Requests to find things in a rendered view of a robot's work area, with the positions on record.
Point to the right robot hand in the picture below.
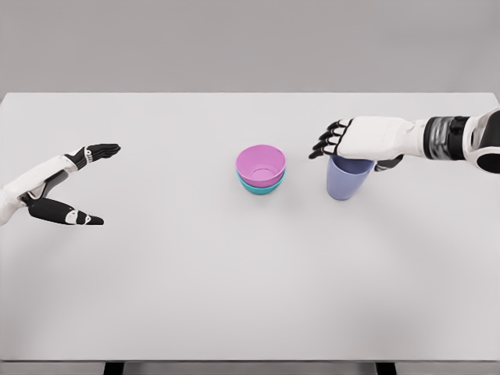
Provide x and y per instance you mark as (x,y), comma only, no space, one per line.
(369,137)

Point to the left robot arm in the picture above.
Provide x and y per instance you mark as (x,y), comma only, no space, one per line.
(4,201)

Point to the teal bowl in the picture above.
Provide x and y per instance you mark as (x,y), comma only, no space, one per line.
(261,188)

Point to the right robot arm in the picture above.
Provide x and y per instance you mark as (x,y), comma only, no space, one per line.
(449,134)

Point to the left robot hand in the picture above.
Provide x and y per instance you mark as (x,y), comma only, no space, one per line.
(43,173)

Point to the pink bowl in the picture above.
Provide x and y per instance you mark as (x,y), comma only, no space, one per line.
(261,164)

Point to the lavender blue cup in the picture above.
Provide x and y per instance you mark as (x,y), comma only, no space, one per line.
(345,179)

